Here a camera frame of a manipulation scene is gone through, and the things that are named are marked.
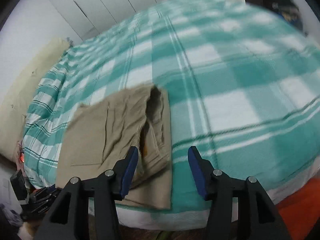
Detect orange red rug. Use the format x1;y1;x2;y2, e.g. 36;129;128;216
276;178;319;239

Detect teal plaid bedspread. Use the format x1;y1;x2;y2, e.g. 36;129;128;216
22;0;320;230

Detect pile of dark clothes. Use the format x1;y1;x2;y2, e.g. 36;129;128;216
263;0;303;31

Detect beige khaki pants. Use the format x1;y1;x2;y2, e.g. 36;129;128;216
55;84;172;210

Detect cream padded headboard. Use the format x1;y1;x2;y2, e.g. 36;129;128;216
1;38;71;162

